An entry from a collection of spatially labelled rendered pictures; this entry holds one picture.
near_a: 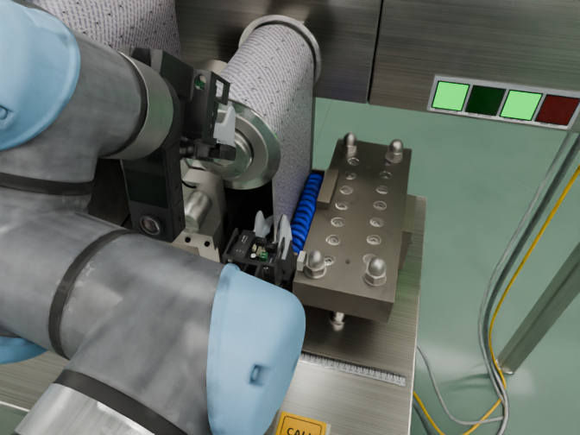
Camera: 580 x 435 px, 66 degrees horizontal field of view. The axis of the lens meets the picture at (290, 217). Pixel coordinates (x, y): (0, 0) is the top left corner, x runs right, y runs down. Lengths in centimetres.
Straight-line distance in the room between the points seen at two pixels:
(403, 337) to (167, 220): 53
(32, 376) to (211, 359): 70
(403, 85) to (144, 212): 58
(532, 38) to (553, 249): 169
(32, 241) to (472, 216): 228
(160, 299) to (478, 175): 254
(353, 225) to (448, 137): 216
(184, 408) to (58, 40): 18
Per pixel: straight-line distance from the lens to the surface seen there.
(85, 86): 27
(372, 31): 84
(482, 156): 284
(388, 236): 80
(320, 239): 77
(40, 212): 27
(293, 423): 73
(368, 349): 81
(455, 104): 89
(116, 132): 30
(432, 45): 85
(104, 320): 22
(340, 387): 78
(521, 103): 90
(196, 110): 42
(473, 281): 215
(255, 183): 63
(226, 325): 20
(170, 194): 41
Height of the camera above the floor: 161
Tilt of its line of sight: 46 degrees down
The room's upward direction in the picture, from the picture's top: straight up
